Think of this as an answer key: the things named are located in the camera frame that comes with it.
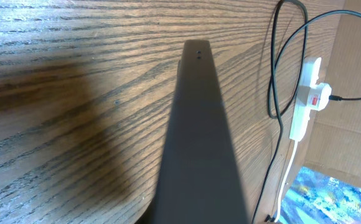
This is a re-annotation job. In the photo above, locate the Samsung Galaxy smartphone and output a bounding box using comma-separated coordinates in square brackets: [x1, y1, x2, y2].
[146, 40, 248, 223]

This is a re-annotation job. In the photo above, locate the black USB charging cable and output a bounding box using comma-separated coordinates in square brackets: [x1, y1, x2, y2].
[251, 0, 361, 224]

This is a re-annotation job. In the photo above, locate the white charger plug adapter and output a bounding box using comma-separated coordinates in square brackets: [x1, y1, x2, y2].
[306, 83, 332, 111]

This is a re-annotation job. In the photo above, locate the white power strip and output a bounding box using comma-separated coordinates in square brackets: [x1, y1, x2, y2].
[289, 57, 322, 142]

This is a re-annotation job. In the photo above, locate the white power strip cord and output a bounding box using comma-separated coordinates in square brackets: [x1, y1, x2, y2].
[273, 139, 299, 223]

